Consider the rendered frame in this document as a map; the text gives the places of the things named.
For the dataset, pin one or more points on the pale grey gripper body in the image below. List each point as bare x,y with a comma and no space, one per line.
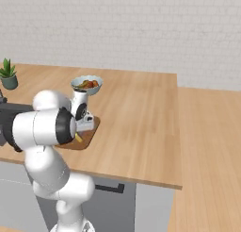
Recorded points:
84,126

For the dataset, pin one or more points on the yellow fruit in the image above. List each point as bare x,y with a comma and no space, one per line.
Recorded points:
83,83

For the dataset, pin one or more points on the brown wooden cutting board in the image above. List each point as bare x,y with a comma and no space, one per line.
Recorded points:
89,136

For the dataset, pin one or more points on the grey cabinet front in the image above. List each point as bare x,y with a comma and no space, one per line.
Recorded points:
14,204

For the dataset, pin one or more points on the green plant in grey pot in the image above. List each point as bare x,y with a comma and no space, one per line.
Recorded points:
8,77

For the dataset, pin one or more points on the pale blue fluted bowl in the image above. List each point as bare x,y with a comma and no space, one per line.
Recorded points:
94,90

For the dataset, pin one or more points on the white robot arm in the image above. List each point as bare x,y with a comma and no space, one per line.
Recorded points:
44,129

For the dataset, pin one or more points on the grey cabinet side panel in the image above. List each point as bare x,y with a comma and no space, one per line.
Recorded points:
153,210

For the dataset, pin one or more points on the red fruit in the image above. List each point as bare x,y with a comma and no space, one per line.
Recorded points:
93,84

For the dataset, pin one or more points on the grey cabinet door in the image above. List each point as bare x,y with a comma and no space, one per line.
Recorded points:
109,210

